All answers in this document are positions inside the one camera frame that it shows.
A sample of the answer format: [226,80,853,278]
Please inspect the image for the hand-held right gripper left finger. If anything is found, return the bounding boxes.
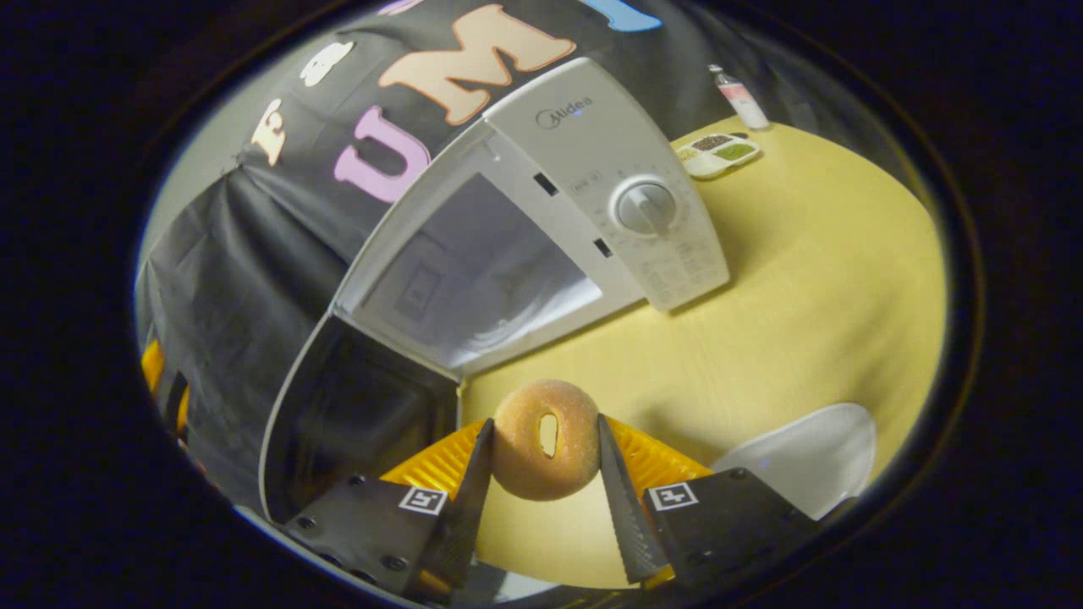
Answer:
[279,417,496,603]

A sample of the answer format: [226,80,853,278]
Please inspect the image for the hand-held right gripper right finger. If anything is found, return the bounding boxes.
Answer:
[596,413,822,590]

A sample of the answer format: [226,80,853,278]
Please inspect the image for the brown donut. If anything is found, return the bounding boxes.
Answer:
[492,378,602,502]

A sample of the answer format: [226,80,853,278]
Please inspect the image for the white microwave oven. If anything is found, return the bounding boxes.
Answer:
[258,57,731,527]

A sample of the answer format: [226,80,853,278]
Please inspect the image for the black backdrop cloth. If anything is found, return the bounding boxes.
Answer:
[135,0,847,508]

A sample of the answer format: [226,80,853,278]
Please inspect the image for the white plate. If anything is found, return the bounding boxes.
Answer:
[711,403,877,521]

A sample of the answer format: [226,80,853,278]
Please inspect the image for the white divided snack tray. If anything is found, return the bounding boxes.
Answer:
[676,132,761,180]

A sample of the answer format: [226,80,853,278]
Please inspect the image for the small pink label bottle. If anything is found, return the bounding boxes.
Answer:
[708,64,772,131]

